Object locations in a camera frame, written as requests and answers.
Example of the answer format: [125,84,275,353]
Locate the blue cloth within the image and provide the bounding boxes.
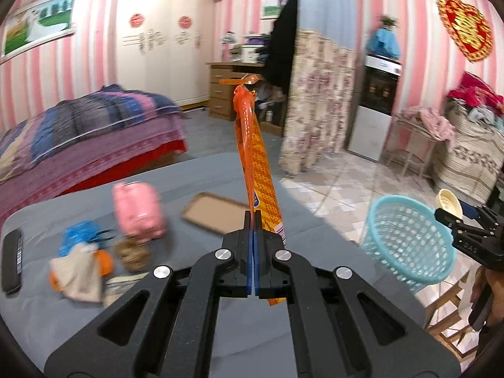
[366,27,401,60]

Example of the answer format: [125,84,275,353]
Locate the blue plastic bag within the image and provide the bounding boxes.
[59,222,105,256]

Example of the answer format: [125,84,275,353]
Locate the wooden desk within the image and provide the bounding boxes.
[207,62,286,136]

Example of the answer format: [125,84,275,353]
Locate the blue and floral curtain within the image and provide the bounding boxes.
[279,0,357,174]

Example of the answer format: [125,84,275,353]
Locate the red heart wall decoration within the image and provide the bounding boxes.
[436,0,494,62]

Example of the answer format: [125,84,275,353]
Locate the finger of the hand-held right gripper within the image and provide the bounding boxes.
[434,208,467,231]
[460,200,482,220]

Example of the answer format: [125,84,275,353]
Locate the black hanging garment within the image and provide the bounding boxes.
[262,0,302,87]

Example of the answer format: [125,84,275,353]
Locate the pink piggy bank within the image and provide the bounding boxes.
[112,181,168,241]

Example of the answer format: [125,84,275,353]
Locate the brown phone case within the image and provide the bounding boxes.
[181,192,250,235]

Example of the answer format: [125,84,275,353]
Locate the bed with purple sheet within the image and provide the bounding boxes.
[0,126,187,225]

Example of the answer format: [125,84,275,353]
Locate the red cloth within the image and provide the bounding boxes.
[447,72,504,107]

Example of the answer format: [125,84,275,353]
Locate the framed wedding photo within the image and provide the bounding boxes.
[0,0,78,64]

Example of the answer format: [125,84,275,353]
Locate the teal plastic basket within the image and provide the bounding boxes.
[359,196,457,284]

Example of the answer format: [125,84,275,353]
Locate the bed with striped blanket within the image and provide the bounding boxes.
[0,84,184,184]

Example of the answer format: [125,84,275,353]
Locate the white water dispenser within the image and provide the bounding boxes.
[346,54,403,162]

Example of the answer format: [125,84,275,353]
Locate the black phone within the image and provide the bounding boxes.
[1,229,23,295]

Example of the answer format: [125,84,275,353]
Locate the orange snack wrapper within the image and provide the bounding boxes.
[219,73,288,307]

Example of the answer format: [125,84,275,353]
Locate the pink clothes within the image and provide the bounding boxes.
[396,106,456,142]

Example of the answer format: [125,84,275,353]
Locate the metal wire rack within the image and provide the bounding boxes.
[384,114,439,182]

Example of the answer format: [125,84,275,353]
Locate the silver snack wrapper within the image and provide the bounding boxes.
[103,272,152,307]

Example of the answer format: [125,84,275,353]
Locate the person's right hand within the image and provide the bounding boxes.
[470,266,490,305]

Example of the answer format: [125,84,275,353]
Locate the hamper with lace cover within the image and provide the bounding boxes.
[433,98,504,205]

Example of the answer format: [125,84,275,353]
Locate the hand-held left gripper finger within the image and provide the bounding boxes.
[44,209,253,378]
[253,210,461,378]

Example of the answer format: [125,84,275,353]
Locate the wooden chair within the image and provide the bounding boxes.
[423,272,493,357]

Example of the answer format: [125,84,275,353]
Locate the grey napkin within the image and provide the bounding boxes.
[50,243,104,303]

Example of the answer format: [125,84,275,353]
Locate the white storage box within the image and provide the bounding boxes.
[230,43,268,64]

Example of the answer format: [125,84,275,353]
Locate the white wardrobe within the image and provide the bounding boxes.
[117,0,215,107]

